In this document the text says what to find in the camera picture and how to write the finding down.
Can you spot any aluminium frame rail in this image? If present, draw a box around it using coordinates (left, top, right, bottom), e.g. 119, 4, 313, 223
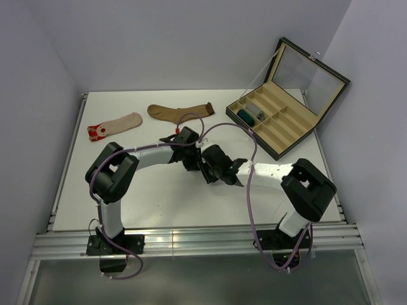
30, 224, 364, 261

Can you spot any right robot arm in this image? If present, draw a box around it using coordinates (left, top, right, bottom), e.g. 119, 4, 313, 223
197, 142, 336, 248

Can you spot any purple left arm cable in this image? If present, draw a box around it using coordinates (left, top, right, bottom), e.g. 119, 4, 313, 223
88, 113, 206, 280

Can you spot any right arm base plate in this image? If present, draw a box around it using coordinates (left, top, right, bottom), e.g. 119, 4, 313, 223
256, 229, 304, 250

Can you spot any brown long sock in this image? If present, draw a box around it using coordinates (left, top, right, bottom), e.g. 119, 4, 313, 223
147, 102, 215, 125

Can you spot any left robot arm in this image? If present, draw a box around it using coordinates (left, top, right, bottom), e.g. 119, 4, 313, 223
85, 127, 201, 254

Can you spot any grey striped sock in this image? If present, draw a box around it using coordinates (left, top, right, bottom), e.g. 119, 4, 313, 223
245, 102, 265, 122

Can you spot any green christmas bear sock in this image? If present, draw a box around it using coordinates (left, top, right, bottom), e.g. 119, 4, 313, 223
237, 109, 255, 127

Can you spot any black compartment organizer box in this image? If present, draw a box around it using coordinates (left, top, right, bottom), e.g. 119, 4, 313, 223
226, 37, 350, 160

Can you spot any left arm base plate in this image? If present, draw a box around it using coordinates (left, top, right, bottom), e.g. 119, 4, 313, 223
86, 234, 145, 256

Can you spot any beige red reindeer sock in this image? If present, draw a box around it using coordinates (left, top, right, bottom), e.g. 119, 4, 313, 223
87, 112, 143, 142

